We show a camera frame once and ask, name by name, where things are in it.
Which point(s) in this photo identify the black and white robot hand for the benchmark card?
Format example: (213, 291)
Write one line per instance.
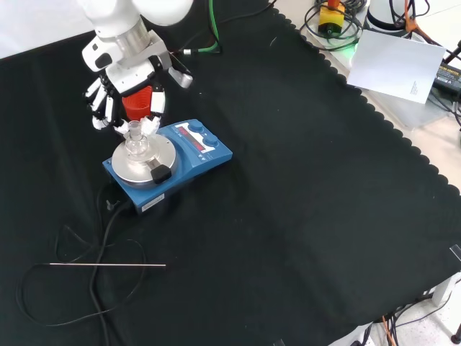
(133, 90)

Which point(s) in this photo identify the clear round-bottom glass flask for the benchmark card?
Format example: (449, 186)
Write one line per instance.
(135, 142)

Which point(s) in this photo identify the orange ribbed flask holder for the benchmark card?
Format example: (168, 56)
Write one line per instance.
(138, 104)

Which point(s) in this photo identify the pale grey board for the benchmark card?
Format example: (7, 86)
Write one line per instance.
(396, 66)

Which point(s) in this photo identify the thin metal probe rod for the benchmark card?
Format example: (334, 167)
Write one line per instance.
(108, 265)

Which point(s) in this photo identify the blue heater with steel plate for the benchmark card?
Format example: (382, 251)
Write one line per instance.
(169, 158)

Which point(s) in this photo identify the black scalloped table cloth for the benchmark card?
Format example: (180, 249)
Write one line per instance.
(230, 187)

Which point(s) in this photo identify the yellow stop button box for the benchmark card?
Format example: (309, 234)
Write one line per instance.
(330, 19)

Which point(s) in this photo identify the black power adapter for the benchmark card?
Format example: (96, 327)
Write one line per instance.
(447, 77)

